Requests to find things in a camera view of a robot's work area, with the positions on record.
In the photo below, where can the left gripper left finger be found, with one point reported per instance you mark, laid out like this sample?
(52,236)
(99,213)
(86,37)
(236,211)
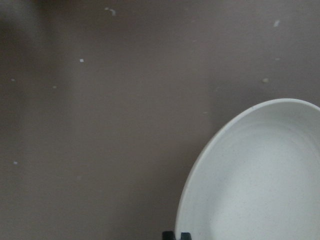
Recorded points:
(168,235)

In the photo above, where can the beige round shallow bowl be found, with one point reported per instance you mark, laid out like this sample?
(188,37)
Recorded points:
(258,178)

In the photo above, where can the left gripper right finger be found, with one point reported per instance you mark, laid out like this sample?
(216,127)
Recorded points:
(185,236)

